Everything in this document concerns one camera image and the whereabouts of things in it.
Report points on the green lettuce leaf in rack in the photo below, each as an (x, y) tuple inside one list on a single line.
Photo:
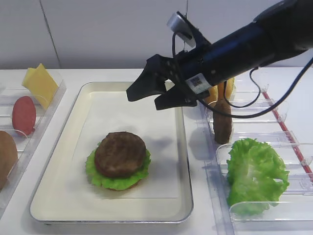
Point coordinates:
[(256, 176)]

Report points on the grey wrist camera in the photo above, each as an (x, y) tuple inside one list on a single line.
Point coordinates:
[(177, 24)]

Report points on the brown bun in left rack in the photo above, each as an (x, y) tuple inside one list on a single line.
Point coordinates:
[(8, 156)]

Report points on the white metal tray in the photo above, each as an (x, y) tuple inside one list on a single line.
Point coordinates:
[(64, 193)]

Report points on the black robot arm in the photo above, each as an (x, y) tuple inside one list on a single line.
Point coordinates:
[(282, 31)]

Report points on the brown meat patty in rack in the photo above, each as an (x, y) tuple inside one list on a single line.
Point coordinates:
[(222, 125)]

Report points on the brown meat patty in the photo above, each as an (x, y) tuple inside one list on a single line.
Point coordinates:
[(120, 155), (222, 125)]

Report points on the clear acrylic left food rack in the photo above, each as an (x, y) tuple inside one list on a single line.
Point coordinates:
[(11, 90)]

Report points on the clear acrylic food rack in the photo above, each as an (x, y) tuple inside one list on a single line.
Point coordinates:
[(11, 90), (293, 214)]

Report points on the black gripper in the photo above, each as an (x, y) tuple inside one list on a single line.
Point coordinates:
[(151, 81)]

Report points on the tan bread slice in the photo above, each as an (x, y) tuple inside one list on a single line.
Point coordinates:
[(229, 88), (213, 95)]

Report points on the red tomato slice in rack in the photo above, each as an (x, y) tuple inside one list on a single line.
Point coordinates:
[(24, 115)]

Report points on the yellow cheese slice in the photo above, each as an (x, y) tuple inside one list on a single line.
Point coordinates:
[(40, 83)]

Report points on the green lettuce on burger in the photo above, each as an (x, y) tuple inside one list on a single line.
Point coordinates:
[(117, 184)]

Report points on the clear acrylic right food rack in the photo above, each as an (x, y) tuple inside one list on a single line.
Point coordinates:
[(293, 214)]

